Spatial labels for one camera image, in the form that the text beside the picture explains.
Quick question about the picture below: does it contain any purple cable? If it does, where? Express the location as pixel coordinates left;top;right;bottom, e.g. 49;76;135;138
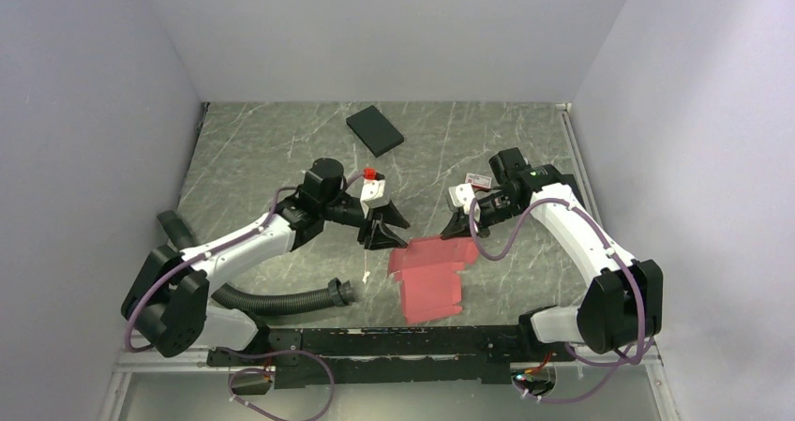
467;195;656;406
123;169;337;421

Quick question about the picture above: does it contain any small red white box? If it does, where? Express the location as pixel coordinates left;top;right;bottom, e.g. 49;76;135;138
464;173;493;190

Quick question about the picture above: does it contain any black corrugated hose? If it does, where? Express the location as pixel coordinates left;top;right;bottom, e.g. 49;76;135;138
156;209;356;317

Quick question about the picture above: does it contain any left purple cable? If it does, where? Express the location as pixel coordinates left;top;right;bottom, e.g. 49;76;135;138
123;169;337;421

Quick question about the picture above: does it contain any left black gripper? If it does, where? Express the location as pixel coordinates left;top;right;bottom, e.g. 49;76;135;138
322;194;410;250

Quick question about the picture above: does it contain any black flat box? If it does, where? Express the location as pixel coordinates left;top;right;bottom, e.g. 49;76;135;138
346;105;405;158

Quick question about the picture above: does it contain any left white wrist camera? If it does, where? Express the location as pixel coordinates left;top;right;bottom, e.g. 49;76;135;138
359;168;390;213

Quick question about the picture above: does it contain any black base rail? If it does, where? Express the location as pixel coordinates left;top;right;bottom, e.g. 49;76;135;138
206;325;574;389

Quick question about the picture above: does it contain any red paper box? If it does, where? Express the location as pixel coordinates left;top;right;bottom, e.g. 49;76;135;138
387;236;479;324

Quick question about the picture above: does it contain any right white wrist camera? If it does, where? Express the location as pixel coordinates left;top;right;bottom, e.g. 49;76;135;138
445;183;476;215

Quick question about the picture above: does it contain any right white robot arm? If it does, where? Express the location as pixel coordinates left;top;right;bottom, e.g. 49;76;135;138
441;148;664;360

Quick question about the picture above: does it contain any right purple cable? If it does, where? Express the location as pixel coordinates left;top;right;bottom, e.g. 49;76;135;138
467;195;656;406

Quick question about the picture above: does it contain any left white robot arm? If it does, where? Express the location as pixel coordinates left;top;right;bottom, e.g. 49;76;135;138
121;158;410;365

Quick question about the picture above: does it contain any aluminium frame rail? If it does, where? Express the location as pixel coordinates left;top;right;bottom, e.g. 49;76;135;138
99;325;681;420

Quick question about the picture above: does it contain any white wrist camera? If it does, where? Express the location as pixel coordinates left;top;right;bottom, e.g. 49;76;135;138
359;168;390;213
445;183;476;215

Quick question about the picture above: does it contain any black ridged tray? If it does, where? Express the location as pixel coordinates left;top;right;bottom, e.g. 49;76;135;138
560;173;585;205

